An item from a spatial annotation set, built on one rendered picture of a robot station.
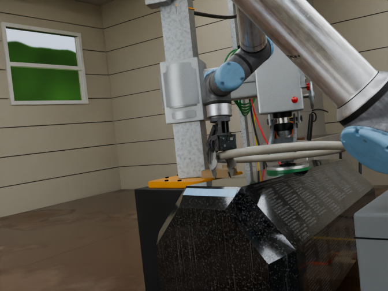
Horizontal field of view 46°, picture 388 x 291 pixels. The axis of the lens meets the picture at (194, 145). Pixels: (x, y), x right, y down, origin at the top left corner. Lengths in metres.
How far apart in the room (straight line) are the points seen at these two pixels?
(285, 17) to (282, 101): 1.30
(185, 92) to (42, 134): 6.10
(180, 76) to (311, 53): 2.00
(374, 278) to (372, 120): 0.40
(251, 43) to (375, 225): 0.67
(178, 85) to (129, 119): 6.78
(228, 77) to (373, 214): 0.62
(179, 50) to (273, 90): 0.96
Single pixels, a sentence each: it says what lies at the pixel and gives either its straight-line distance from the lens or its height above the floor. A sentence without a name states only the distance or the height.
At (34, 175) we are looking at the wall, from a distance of 8.66.
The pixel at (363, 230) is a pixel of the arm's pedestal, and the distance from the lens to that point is 1.17.
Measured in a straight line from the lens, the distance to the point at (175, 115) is 2.95.
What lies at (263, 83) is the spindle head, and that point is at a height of 1.28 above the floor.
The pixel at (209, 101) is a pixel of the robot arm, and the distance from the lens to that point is 1.59.
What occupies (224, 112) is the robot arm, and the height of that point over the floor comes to 1.14.
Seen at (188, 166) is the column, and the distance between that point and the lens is 3.00.
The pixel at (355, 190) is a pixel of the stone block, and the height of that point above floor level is 0.69.
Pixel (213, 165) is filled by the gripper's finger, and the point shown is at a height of 0.96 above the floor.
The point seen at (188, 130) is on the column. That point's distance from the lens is 2.98.
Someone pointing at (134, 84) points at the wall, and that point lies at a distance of 9.56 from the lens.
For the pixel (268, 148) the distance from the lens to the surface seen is 1.47.
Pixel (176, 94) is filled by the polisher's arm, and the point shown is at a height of 1.33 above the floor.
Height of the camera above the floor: 1.09
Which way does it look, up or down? 2 degrees down
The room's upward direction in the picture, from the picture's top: 6 degrees counter-clockwise
